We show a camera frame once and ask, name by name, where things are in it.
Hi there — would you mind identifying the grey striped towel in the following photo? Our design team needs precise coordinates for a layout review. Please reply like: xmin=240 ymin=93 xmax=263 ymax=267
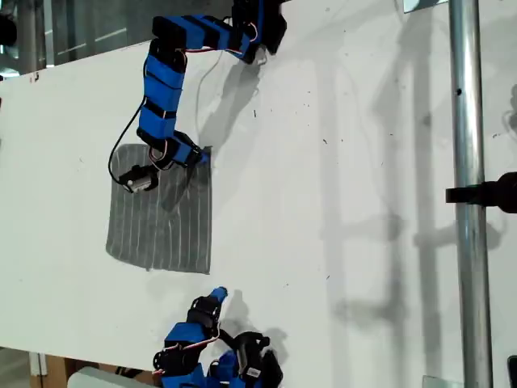
xmin=105 ymin=143 xmax=214 ymax=276

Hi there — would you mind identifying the thin white cable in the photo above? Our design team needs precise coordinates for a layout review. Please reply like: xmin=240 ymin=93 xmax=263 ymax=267
xmin=195 ymin=50 xmax=225 ymax=137

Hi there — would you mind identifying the black clamp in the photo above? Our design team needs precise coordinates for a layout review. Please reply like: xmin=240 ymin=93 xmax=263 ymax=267
xmin=445 ymin=171 xmax=517 ymax=215

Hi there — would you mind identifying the wooden table leg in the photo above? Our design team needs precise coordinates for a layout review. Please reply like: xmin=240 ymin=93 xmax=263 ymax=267
xmin=28 ymin=352 xmax=69 ymax=388

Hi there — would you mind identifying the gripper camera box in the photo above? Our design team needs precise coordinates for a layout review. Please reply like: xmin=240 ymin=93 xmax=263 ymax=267
xmin=232 ymin=331 xmax=271 ymax=379
xmin=117 ymin=164 xmax=160 ymax=195

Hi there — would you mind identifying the black round object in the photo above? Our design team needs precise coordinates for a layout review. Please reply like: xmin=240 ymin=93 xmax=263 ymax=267
xmin=0 ymin=13 xmax=19 ymax=46

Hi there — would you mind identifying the black camera cable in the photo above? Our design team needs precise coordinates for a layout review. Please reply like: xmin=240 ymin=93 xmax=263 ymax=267
xmin=107 ymin=95 xmax=149 ymax=183
xmin=216 ymin=326 xmax=243 ymax=356

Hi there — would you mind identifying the white box under table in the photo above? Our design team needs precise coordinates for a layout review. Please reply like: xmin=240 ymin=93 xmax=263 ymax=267
xmin=67 ymin=366 xmax=157 ymax=388

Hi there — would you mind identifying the steel post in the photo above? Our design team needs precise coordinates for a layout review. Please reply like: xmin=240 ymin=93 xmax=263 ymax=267
xmin=448 ymin=0 xmax=494 ymax=388

